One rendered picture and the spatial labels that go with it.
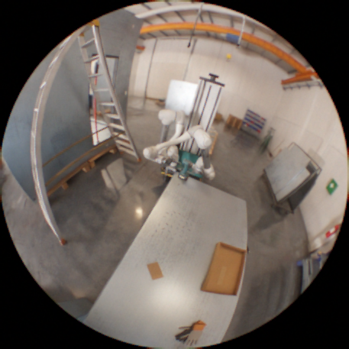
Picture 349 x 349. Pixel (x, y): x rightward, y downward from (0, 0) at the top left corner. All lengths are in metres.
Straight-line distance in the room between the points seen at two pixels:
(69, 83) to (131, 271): 2.26
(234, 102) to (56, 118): 11.25
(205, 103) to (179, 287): 1.94
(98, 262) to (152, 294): 0.93
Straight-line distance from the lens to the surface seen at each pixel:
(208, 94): 1.67
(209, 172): 1.56
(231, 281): 1.08
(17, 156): 2.08
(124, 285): 0.90
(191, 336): 1.06
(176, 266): 0.89
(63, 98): 2.04
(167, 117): 1.37
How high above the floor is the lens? 1.52
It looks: 42 degrees down
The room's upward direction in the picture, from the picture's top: 16 degrees clockwise
